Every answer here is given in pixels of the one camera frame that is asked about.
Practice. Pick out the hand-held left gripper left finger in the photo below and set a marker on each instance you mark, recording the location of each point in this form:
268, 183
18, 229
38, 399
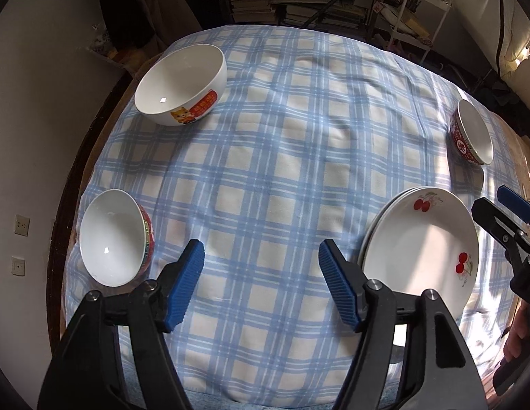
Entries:
186, 282

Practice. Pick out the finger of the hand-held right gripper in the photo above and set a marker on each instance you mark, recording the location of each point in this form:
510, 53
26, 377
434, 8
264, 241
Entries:
499, 226
519, 205

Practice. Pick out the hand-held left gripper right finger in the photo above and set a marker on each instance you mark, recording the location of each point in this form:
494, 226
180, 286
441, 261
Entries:
339, 282

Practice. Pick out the small red patterned bowl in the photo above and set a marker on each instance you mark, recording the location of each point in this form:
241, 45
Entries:
111, 239
474, 132

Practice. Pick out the large white cat print bowl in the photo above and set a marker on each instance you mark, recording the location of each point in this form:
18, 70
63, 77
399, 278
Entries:
175, 81

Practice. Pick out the person's right hand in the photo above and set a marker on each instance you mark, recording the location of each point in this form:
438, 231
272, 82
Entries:
516, 333

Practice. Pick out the blue plaid tablecloth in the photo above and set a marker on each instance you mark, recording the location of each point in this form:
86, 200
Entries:
269, 136

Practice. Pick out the white quilt with black trim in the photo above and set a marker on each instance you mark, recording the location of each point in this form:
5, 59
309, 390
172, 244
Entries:
495, 17

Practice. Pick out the white rolling cart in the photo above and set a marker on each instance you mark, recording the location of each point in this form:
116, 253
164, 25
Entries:
418, 17

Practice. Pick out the white printed plastic bag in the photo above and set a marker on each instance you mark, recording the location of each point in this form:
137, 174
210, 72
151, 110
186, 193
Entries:
103, 42

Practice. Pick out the wide stack of books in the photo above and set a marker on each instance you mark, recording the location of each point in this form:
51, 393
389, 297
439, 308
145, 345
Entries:
324, 10

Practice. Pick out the beige hanging coat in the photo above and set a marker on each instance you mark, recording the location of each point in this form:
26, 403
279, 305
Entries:
171, 0

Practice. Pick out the black hanging trousers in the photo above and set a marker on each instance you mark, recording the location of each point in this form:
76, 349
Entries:
124, 4

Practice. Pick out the narrow stack of books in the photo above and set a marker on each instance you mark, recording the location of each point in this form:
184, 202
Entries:
250, 2

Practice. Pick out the white wall power socket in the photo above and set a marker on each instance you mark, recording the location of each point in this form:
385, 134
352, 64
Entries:
22, 225

